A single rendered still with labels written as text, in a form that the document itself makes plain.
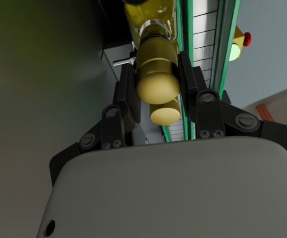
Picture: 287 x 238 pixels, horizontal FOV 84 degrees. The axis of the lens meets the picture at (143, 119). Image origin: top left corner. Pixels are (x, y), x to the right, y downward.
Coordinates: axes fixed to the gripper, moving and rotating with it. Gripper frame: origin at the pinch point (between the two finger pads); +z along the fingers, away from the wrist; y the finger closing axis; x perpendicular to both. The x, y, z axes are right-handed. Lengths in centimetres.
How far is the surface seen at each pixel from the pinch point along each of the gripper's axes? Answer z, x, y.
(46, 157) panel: -2.5, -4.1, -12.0
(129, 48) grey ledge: 29.9, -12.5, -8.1
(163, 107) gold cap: 1.8, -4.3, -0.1
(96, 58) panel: 18.1, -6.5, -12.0
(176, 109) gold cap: 1.9, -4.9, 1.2
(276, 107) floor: 134, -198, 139
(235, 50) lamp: 32.7, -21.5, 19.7
